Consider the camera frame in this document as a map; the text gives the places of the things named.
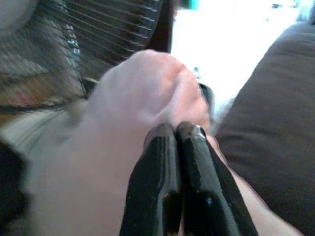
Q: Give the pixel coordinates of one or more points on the white printed carton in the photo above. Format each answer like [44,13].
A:
[32,132]

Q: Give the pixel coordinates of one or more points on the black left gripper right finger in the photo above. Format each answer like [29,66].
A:
[204,182]

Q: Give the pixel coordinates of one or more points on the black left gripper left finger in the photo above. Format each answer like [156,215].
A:
[157,177]

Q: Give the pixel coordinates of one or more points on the dark brown fabric sofa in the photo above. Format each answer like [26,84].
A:
[283,110]

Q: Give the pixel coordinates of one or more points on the dark brown wooden door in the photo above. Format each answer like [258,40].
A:
[161,27]

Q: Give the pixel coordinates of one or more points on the pale pink pillow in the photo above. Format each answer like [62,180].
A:
[123,103]

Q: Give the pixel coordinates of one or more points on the black bag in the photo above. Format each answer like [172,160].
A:
[208,98]

